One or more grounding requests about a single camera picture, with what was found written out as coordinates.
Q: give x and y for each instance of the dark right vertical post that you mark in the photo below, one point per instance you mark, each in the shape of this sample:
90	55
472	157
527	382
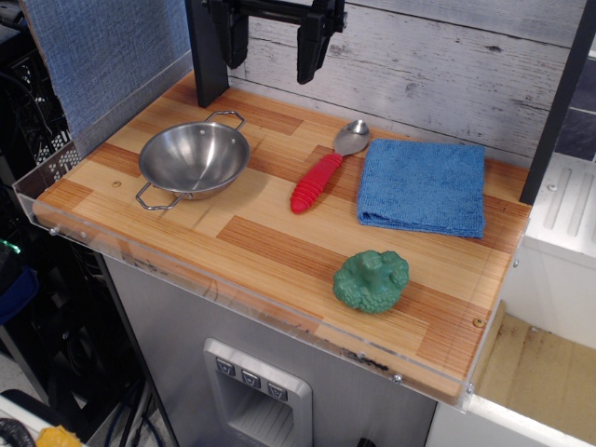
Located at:
573	69

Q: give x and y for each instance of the grey ice dispenser panel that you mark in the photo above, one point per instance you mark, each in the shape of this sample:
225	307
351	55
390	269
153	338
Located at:
258	403

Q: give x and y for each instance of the yellow black object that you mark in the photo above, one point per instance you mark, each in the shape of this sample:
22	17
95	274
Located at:
57	437

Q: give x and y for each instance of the silver metal bowl with handles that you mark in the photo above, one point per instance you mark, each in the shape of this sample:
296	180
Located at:
195	160

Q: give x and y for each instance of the silver toy fridge cabinet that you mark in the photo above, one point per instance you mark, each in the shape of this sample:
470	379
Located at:
171	327

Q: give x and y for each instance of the dark vertical post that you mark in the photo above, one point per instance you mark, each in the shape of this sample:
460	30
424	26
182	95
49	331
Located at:
573	69
209	67

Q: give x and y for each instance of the black plastic crate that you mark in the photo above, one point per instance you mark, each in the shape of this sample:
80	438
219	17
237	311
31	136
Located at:
33	124

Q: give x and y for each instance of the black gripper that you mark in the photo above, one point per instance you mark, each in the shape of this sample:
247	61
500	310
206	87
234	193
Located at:
318	20

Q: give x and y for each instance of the red handled silver spoon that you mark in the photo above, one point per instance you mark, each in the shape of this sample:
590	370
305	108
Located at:
351	139

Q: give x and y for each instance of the dark left vertical post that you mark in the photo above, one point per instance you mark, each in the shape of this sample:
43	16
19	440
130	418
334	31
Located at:
209	67

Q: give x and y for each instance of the blue folded cloth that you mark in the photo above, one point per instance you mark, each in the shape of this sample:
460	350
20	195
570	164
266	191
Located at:
425	187

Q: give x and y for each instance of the blue fabric panel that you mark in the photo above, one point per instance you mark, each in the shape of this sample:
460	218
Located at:
108	60

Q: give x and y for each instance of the green toy broccoli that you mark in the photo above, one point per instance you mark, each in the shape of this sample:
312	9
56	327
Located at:
371	281

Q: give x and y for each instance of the white toy sink unit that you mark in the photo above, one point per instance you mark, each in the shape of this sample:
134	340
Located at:
537	371

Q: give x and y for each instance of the clear acrylic table guard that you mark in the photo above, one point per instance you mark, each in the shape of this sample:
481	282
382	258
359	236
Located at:
244	249

